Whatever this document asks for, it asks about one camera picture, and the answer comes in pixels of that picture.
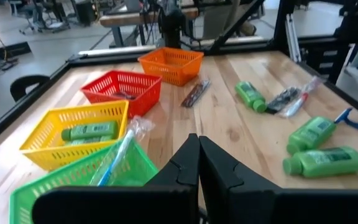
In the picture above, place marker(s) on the red plastic basket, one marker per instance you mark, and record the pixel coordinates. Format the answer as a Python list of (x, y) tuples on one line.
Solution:
[(141, 102)]

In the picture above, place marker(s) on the blue white bagged toothbrush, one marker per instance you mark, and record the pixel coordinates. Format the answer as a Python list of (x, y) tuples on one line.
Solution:
[(120, 152)]

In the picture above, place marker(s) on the black drawer cabinet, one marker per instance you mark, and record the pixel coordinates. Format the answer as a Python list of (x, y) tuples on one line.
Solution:
[(325, 62)]

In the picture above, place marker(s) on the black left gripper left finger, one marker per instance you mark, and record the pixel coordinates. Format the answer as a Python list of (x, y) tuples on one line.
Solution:
[(179, 202)]

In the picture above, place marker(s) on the green shampoo bottle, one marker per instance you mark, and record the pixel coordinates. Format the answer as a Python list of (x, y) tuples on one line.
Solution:
[(85, 141), (92, 130), (249, 95), (325, 161), (311, 135)]

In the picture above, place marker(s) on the green plastic basket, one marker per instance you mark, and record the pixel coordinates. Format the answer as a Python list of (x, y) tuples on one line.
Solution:
[(20, 205)]

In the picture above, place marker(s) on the orange plastic basket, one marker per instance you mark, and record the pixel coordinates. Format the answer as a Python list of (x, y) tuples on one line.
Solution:
[(179, 73)]

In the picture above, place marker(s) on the wooden workbench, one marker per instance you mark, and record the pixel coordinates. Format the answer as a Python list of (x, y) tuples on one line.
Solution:
[(129, 19)]

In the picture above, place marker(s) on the black computer tower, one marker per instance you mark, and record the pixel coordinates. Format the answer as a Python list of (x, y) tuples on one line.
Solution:
[(84, 12)]

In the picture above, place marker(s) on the black chair back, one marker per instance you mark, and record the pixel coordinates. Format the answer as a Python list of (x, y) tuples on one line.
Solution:
[(20, 85)]

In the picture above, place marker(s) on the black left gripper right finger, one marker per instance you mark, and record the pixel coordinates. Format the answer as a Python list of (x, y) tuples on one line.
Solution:
[(259, 205)]

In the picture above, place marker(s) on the yellow plastic basket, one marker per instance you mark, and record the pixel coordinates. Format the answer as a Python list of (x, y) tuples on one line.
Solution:
[(51, 155)]

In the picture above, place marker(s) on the black floor bar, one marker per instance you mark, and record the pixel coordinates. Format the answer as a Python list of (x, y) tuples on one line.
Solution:
[(14, 49)]

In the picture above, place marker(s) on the silver aluminium strut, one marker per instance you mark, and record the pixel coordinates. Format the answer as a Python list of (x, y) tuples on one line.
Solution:
[(292, 37)]

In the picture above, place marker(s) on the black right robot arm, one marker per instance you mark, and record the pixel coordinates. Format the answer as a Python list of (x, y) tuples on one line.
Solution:
[(172, 31)]

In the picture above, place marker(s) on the red white bagged toothbrush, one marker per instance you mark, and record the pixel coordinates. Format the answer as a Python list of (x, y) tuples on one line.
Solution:
[(300, 101)]

